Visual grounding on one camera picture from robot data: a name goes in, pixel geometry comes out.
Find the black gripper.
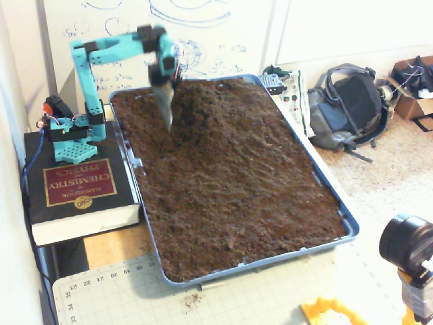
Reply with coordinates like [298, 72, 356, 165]
[147, 64, 183, 133]

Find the blue tray of soil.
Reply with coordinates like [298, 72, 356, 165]
[111, 78, 348, 282]

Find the whiteboard with blue drawings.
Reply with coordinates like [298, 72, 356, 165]
[42, 0, 275, 92]

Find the black vented device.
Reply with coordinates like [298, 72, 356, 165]
[258, 74, 285, 95]

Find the white electronics board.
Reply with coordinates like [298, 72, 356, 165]
[262, 66, 317, 138]

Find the black chemistry physics handbook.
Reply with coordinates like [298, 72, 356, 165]
[23, 121, 141, 246]

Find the grey backpack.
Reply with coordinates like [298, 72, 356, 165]
[306, 63, 390, 163]

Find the pale green cutting mat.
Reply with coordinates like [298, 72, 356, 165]
[52, 243, 417, 325]

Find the white cylinder object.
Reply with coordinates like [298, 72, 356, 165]
[377, 84, 402, 102]

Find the blue plastic tray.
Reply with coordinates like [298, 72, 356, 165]
[108, 73, 360, 289]

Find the brown cardboard box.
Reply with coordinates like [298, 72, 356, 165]
[385, 56, 433, 121]

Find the yellow plastic part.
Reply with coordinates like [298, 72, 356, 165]
[300, 296, 368, 325]

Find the blue cable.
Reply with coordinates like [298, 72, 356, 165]
[20, 125, 47, 206]

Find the black cable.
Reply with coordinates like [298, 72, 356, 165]
[22, 189, 58, 325]

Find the black round camera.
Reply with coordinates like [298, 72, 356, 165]
[378, 213, 433, 288]

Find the grey yellow camera stand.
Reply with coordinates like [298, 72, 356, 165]
[397, 269, 433, 325]

